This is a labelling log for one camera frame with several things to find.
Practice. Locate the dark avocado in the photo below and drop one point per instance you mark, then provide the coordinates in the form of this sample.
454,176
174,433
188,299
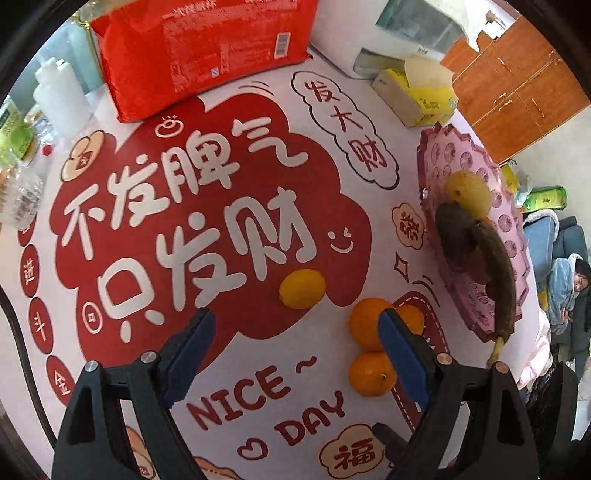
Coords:
455,235

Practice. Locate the white appliance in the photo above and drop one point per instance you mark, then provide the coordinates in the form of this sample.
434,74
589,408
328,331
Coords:
415,27

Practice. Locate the pale teal bottle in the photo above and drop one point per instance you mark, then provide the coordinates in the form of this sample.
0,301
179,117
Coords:
82,50

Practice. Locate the overripe dark banana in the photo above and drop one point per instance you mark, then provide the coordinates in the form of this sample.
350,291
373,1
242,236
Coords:
501,281

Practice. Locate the wooden wall cabinet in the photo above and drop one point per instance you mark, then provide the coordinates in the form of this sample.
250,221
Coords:
521,92

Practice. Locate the green drink bottle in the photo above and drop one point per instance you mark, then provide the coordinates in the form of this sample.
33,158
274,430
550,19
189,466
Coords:
11,134

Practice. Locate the large orange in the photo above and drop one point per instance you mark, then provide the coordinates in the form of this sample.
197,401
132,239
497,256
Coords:
367,330

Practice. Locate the red plastic package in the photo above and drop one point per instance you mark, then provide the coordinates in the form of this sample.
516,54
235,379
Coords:
198,50

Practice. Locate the yellow pear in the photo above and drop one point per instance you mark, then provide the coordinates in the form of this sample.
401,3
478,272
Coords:
468,191

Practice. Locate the green bag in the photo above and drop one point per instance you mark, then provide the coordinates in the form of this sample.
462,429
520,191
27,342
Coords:
547,198

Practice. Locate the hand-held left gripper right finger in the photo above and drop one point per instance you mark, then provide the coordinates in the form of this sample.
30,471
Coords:
401,360

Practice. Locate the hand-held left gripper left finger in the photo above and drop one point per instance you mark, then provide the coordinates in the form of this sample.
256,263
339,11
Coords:
187,355

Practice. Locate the clear ribbed glass cup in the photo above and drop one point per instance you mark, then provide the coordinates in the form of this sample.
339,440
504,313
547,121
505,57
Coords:
25,194

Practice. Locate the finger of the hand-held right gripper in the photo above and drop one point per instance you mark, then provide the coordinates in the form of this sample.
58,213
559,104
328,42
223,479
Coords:
385,436

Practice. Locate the pink patterned fruit plate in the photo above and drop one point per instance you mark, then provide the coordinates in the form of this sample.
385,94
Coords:
461,152

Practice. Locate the white plastic bottle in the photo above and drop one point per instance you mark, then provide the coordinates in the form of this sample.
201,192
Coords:
55,94

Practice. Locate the printed tablecloth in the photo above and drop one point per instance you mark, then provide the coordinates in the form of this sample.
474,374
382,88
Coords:
138,152

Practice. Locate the yellow tissue box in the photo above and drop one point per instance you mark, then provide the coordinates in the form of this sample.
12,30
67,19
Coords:
415,97

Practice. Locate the small yellow-orange citrus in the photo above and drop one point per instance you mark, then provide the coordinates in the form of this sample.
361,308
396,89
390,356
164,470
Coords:
302,289

